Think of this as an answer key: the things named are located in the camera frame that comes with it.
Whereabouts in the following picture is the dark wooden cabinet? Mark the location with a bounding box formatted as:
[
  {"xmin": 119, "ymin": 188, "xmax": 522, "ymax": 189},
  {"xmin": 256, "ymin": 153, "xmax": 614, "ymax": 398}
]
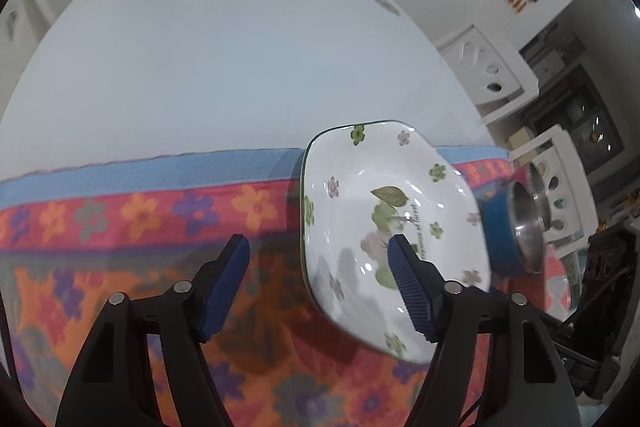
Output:
[{"xmin": 520, "ymin": 32, "xmax": 626, "ymax": 202}]

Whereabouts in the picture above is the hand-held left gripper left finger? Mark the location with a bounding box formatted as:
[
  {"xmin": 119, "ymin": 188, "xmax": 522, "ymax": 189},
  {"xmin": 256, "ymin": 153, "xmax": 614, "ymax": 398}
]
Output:
[{"xmin": 55, "ymin": 234, "xmax": 251, "ymax": 427}]

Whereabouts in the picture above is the white floral square plate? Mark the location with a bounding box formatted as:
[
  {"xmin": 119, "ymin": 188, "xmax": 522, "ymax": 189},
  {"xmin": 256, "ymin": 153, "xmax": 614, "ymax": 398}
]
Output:
[{"xmin": 300, "ymin": 120, "xmax": 493, "ymax": 365}]

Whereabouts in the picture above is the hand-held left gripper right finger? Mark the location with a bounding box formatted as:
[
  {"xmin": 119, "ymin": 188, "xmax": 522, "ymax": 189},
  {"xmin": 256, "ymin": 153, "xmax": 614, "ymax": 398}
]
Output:
[{"xmin": 386, "ymin": 233, "xmax": 583, "ymax": 427}]

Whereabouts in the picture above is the blue steel-lined bowl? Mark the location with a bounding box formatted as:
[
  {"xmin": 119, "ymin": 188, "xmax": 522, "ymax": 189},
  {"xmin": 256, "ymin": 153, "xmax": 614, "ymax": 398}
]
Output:
[{"xmin": 475, "ymin": 179, "xmax": 548, "ymax": 278}]

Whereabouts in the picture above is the floral orange tablecloth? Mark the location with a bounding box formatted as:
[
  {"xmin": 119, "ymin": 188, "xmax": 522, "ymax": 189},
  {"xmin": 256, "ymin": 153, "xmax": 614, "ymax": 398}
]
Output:
[{"xmin": 0, "ymin": 146, "xmax": 573, "ymax": 427}]

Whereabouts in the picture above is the white plastic chair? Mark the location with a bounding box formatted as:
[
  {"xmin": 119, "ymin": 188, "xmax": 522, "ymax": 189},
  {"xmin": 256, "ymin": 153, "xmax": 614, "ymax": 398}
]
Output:
[
  {"xmin": 510, "ymin": 125, "xmax": 598, "ymax": 258},
  {"xmin": 437, "ymin": 24, "xmax": 540, "ymax": 124}
]

